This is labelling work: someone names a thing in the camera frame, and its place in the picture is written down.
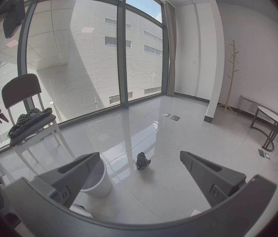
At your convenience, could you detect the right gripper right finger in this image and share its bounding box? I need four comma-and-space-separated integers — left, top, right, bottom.
180, 151, 247, 209

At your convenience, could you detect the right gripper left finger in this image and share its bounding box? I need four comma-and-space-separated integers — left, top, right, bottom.
34, 152, 102, 209

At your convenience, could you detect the black plastic bag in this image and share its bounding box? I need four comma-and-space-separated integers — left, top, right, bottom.
7, 108, 53, 139

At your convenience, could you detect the white trash bin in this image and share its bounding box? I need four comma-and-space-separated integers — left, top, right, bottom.
79, 158, 113, 198

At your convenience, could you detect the crumpled black plastic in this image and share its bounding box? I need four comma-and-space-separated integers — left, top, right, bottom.
136, 152, 151, 170

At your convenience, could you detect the grey chair with white legs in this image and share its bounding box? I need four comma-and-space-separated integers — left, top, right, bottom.
1, 74, 75, 163

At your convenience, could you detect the round table with black legs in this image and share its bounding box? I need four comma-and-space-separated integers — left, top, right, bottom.
249, 106, 278, 152

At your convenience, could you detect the wooden coat stand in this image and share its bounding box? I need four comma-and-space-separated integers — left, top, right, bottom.
217, 40, 240, 114

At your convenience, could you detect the beige curtain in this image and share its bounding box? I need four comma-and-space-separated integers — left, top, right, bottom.
163, 2, 177, 96

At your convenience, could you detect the window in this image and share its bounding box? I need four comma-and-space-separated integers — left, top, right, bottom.
0, 0, 169, 158

